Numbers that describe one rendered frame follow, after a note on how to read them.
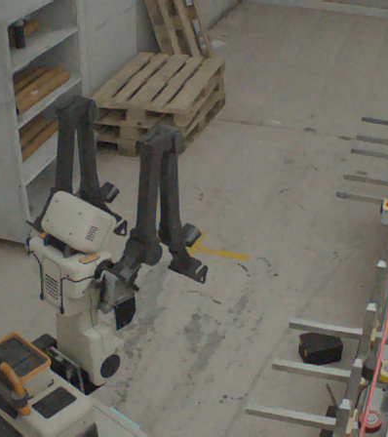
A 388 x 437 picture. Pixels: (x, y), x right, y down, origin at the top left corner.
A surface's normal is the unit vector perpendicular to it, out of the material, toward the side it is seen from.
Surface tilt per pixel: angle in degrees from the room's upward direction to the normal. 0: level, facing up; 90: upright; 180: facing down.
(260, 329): 0
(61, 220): 48
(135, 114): 90
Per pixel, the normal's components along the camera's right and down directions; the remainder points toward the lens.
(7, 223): -0.34, 0.51
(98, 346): 0.73, 0.34
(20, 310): -0.03, -0.85
